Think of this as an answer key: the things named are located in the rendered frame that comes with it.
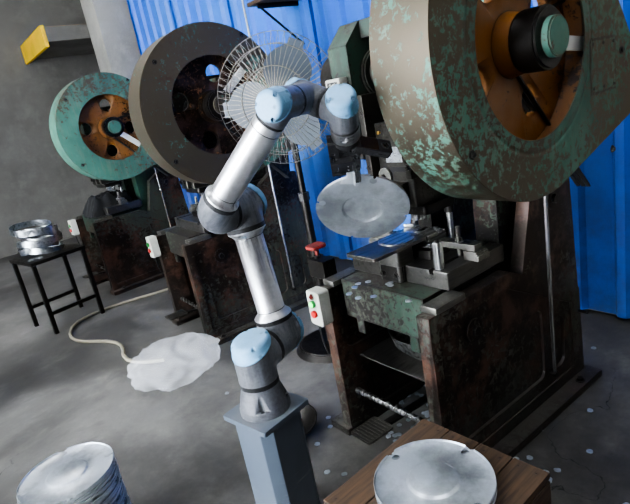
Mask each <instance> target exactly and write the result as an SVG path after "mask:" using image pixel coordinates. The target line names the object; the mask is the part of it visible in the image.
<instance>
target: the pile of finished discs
mask: <svg viewBox="0 0 630 504"><path fill-rule="evenodd" d="M374 490H375V496H376V500H377V502H378V504H495V501H496V497H497V481H496V476H495V472H494V470H493V468H492V466H491V464H490V463H489V461H488V460H487V459H486V458H485V457H484V456H483V455H482V454H481V453H479V452H478V451H476V450H475V449H474V450H472V449H471V450H470V449H469V448H468V447H466V445H465V444H462V443H459V442H455V441H451V440H444V439H425V440H418V441H414V442H410V443H407V444H405V445H402V446H400V447H398V448H396V449H395V450H394V452H393V453H392V455H389V456H388V455H387V456H385V457H384V459H383V460H382V461H381V462H380V464H379V465H378V467H377V469H376V471H375V475H374Z"/></svg>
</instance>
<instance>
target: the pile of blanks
mask: <svg viewBox="0 0 630 504"><path fill-rule="evenodd" d="M62 504H131V502H130V498H129V496H128V494H127V491H126V487H125V485H124V483H123V480H122V476H121V474H120V471H119V466H118V464H117V460H116V458H115V456H114V460H113V463H112V466H111V468H110V469H109V471H108V472H107V473H106V475H105V476H104V477H103V478H102V479H101V480H100V481H99V482H98V483H97V484H95V485H94V486H93V487H92V488H90V489H89V490H87V491H86V492H84V493H83V494H81V495H79V496H77V497H75V498H71V499H70V500H69V501H67V502H64V503H62Z"/></svg>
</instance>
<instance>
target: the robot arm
mask: <svg viewBox="0 0 630 504"><path fill-rule="evenodd" d="M255 101H256V102H255V110H256V113H255V115H254V116H253V118H252V120H251V121H250V123H249V125H248V126H247V128H246V130H245V132H244V133H243V135H242V137H241V138H240V140H239V142H238V143H237V145H236V147H235V149H234V150H233V152H232V154H231V155H230V157H229V159H228V160H227V162H226V164H225V166H224V167H223V169H222V171H221V172H220V174H219V176H218V177H217V179H216V181H215V183H214V184H213V185H210V186H208V187H207V188H206V190H205V192H204V193H203V195H202V197H201V199H200V201H199V204H198V209H197V215H198V219H199V221H200V223H201V224H202V226H203V227H204V228H205V229H206V230H208V231H209V232H212V233H214V234H226V233H227V235H228V237H230V238H232V239H234V240H235V243H236V246H237V249H238V253H239V256H240V259H241V262H242V265H243V268H244V272H245V275H246V278H247V281H248V284H249V287H250V291H251V294H252V297H253V300H254V303H255V306H256V310H257V315H256V317H255V323H256V326H257V328H252V329H249V330H248V331H246V332H245V331H244V332H242V333H240V334H239V335H238V336H237V337H236V338H235V339H234V340H233V342H232V344H231V352H232V360H233V362H234V365H235V369H236V373H237V377H238V381H239V385H240V389H241V394H240V404H239V409H240V413H241V416H242V418H243V419H244V420H246V421H249V422H254V423H260V422H266V421H270V420H273V419H275V418H277V417H279V416H281V415H282V414H284V413H285V412H286V411H287V410H288V408H289V407H290V403H291V401H290V397H289V393H288V392H287V390H286V389H285V387H284V385H283V384H282V382H281V381H280V379H279V375H278V371H277V364H278V363H279V362H280V361H282V360H283V359H284V358H285V357H286V356H287V355H288V354H289V353H290V352H291V351H293V350H294V349H295V348H296V347H297V346H298V344H299V343H300V342H301V340H302V338H303V336H304V326H303V323H302V320H301V319H300V317H299V316H298V317H297V316H296V313H294V312H292V311H291V308H290V307H288V306H286V305H285V304H284V302H283V298H282V295H281V292H280V288H279V285H278V282H277V279H276V275H275V272H274V269H273V265H272V262H271V259H270V255H269V252H268V249H267V245H266V242H265V239H264V235H263V229H264V227H265V225H266V224H265V221H264V217H263V216H264V214H265V212H266V209H267V200H266V197H265V195H264V194H263V192H262V191H261V190H260V189H259V188H258V187H256V186H255V185H253V184H250V181H251V180H252V178H253V177H254V175H255V174H256V172H257V170H258V169H259V167H260V166H261V164H262V163H263V161H264V160H265V158H266V156H267V155H268V153H269V152H270V150H271V149H272V147H273V145H274V144H275V142H276V141H277V139H278V138H279V136H280V135H281V133H282V131H283V130H284V128H285V127H286V125H287V124H288V122H289V121H290V119H291V118H294V117H298V116H301V115H305V114H308V115H311V116H314V117H316V118H319V119H322V120H325V121H328V122H329V126H330V132H331V135H327V136H326V140H327V146H328V152H329V158H330V164H331V170H332V176H333V177H335V176H343V175H347V176H346V177H345V178H343V179H341V180H340V184H355V186H358V185H359V184H360V183H361V170H360V169H362V168H361V160H360V155H361V154H364V155H370V156H376V157H382V158H389V157H390V155H391V154H392V152H393V151H392V147H391V143H390V141H389V140H383V139H377V138H372V137H366V136H360V124H359V102H358V100H357V94H356V91H355V89H354V88H353V87H352V86H350V85H348V84H344V83H343V84H335V85H333V86H331V87H330V88H326V87H323V86H321V85H318V84H315V83H312V82H309V81H308V80H306V79H300V78H296V77H293V78H290V79H289V81H287V82H286V84H285V85H284V86H272V87H270V88H268V89H264V90H262V91H261V92H260V93H259V94H258V95H257V97H256V100H255ZM338 167H339V168H338ZM346 173H347V174H346ZM353 175H354V176H353Z"/></svg>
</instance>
